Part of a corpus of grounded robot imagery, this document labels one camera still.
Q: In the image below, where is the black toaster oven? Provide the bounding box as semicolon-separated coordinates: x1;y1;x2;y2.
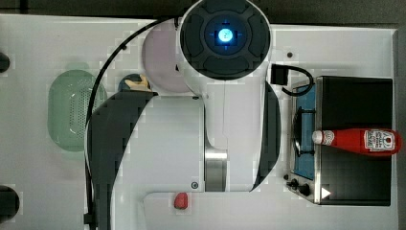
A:
284;76;397;206

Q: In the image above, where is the blue cup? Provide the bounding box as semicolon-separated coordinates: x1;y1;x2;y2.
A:
118;74;144;91

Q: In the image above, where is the lilac round plate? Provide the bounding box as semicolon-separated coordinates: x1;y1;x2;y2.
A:
142;20;192;96

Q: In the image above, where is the red ketchup bottle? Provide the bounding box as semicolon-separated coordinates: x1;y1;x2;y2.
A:
312;128;402;156

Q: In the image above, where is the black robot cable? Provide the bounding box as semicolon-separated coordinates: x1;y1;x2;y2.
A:
83;16;183;230

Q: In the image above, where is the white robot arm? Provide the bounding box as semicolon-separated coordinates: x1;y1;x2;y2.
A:
85;0;281;230

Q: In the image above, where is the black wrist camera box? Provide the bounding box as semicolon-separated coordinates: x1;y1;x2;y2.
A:
271;64;288;85

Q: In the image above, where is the green perforated colander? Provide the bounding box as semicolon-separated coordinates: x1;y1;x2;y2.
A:
47;68;96;151

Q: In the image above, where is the red toy strawberry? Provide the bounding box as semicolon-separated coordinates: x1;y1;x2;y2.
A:
173;193;189;210

